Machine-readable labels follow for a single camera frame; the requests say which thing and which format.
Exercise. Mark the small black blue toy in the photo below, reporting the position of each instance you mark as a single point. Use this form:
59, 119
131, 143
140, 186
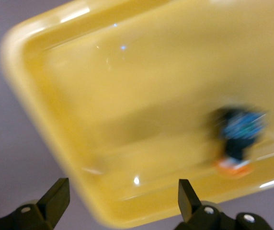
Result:
238, 139

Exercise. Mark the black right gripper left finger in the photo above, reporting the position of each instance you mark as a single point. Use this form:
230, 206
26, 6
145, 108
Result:
53, 201

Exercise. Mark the yellow plastic tray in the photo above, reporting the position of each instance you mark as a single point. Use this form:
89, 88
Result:
151, 107

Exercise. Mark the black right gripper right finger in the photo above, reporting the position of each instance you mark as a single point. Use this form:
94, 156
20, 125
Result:
189, 203

